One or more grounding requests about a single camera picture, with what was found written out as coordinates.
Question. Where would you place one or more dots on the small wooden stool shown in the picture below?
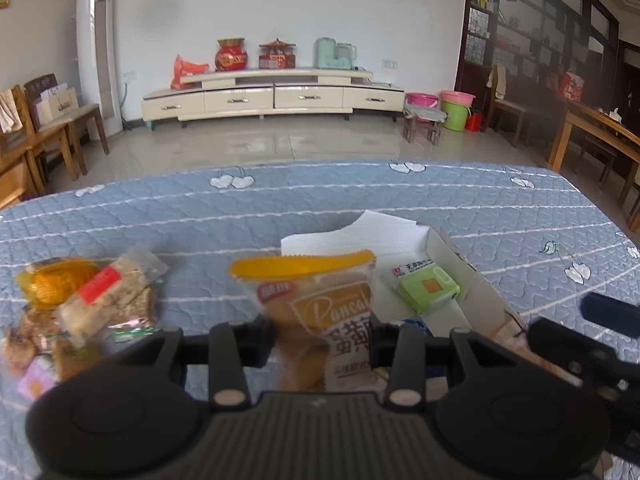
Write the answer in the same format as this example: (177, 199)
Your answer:
(422, 115)

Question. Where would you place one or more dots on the wooden bench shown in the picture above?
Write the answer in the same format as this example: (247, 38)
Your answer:
(597, 147)

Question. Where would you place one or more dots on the tissue box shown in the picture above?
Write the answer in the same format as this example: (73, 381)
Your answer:
(612, 116)

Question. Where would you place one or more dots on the red gift box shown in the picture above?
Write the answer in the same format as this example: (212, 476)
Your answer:
(277, 57)

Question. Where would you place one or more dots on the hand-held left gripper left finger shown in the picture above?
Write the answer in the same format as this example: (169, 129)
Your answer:
(257, 342)

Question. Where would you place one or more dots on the dark wooden display shelf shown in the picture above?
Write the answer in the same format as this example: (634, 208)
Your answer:
(462, 75)

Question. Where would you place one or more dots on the purple wafer packet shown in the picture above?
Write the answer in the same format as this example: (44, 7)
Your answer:
(35, 385)

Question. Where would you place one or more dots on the blue snack packet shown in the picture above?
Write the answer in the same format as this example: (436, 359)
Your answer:
(417, 327)

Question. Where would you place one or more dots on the clear bag of round cookies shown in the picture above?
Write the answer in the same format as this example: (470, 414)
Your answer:
(25, 345)

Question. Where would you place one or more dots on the yellow transparent snack packet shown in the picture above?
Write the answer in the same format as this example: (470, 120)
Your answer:
(50, 282)

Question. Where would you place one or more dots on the dark chair with gift bag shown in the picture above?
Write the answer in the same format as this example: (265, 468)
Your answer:
(85, 110)

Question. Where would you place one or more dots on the wooden chair with towel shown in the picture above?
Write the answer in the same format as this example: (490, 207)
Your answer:
(35, 142)

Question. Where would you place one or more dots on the white standing air conditioner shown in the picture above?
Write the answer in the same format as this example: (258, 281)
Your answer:
(97, 50)

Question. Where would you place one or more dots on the dark wooden dining chair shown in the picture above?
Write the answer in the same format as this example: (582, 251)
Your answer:
(510, 107)

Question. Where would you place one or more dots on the light green wafer packet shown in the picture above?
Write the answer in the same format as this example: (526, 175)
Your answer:
(425, 287)

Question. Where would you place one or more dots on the wooden dining table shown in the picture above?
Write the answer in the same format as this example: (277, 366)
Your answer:
(590, 122)

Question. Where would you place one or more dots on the cream television cabinet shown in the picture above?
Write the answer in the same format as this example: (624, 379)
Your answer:
(240, 100)

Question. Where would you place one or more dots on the glass blender jug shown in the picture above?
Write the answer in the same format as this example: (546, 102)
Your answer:
(346, 55)

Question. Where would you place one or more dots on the rice cracker packet red label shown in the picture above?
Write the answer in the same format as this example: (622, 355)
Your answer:
(105, 305)

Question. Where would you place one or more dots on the green plastic bucket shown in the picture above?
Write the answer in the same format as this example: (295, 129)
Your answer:
(455, 117)

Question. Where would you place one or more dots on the yellow-edged pancake cookie bag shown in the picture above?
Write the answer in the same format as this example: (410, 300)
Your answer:
(320, 310)

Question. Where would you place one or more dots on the mint green kitchen appliance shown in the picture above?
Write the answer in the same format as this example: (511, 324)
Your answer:
(325, 55)

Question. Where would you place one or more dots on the orange plastic bag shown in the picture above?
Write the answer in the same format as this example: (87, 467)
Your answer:
(185, 75)

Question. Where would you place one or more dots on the white wall socket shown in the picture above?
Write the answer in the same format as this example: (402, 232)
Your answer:
(130, 76)
(389, 64)

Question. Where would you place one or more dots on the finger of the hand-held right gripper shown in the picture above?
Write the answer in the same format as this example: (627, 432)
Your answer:
(575, 355)
(610, 312)

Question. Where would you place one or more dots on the cream cloth on chair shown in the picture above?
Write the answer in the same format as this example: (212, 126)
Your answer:
(496, 82)

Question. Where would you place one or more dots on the small red bucket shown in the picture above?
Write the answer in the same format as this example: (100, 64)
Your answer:
(475, 122)

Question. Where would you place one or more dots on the green-edged brown cake packet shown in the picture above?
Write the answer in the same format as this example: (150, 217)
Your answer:
(75, 357)

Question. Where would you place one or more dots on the white towel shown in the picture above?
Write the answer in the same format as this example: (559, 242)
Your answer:
(10, 112)

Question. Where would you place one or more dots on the blue quilted blanket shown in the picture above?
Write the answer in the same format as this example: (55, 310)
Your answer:
(200, 220)

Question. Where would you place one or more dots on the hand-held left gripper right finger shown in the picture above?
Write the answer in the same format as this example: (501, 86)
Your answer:
(382, 342)

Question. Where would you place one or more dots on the red and gold jar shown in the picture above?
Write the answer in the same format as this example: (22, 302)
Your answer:
(231, 57)

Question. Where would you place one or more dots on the white gift bag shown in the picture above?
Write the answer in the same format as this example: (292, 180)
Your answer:
(57, 105)

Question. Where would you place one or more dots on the pink plastic basin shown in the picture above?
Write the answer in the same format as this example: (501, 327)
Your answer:
(457, 96)
(422, 100)

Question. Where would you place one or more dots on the white cardboard box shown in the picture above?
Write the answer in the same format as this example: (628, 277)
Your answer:
(350, 240)

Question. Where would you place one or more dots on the red box on table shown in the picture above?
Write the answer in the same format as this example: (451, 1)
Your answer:
(572, 87)

